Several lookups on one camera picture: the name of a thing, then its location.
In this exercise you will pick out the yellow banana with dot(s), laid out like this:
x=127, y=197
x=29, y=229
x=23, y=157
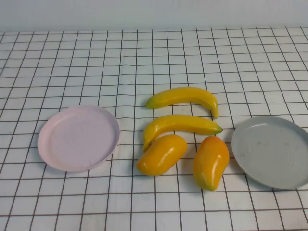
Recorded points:
x=183, y=95
x=183, y=122

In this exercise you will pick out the yellow mango with orange end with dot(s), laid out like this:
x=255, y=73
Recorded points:
x=210, y=163

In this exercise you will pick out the pink round plate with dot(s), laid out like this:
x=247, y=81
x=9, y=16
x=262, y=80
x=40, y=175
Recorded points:
x=79, y=142

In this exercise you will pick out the grey round plate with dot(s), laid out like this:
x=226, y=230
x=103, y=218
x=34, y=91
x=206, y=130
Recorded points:
x=272, y=154

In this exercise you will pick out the white black-grid tablecloth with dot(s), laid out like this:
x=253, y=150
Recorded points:
x=120, y=72

